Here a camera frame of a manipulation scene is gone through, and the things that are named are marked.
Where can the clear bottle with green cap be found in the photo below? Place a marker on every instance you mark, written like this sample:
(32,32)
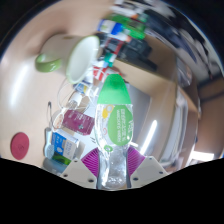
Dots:
(113,133)

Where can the small bright green bottle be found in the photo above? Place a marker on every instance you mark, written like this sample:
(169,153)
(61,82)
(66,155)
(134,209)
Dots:
(131,26)

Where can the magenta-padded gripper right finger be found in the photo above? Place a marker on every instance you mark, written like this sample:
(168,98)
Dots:
(136,163)

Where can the white pill bottle blue label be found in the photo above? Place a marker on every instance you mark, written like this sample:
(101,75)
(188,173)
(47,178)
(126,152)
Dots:
(82,88)

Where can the light blue hairbrush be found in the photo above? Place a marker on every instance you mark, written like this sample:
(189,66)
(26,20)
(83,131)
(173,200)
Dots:
(48,146)

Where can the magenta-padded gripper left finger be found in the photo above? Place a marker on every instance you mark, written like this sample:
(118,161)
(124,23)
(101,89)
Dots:
(88,163)

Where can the white and blue box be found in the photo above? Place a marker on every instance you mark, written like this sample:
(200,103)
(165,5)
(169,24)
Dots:
(65,146)

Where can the red and white canister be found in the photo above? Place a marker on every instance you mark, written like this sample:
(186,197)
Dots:
(100,72)

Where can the magenta packet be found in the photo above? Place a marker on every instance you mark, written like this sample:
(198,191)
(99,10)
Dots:
(78,121)

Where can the flat round red coaster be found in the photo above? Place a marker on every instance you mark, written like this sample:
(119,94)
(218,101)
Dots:
(20,146)

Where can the white bottle with blue cap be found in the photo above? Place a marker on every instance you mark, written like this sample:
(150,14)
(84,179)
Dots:
(110,26)

